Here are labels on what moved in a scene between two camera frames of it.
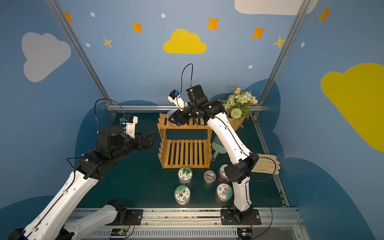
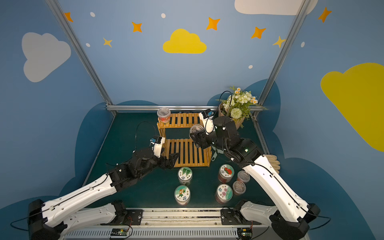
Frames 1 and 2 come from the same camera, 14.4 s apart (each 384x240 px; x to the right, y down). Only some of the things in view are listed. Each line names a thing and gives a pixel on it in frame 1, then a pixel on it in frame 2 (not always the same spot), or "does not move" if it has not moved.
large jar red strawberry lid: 222,176 does not move
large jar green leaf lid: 184,175 does not move
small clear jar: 209,176 to 196,128
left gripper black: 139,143 to 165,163
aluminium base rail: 192,223 does not move
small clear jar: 169,113 to 163,114
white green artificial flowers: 240,104 does not move
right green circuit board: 244,233 does not move
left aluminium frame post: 75,43 does not move
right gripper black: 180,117 to 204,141
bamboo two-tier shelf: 183,154 does not move
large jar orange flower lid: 182,195 does not move
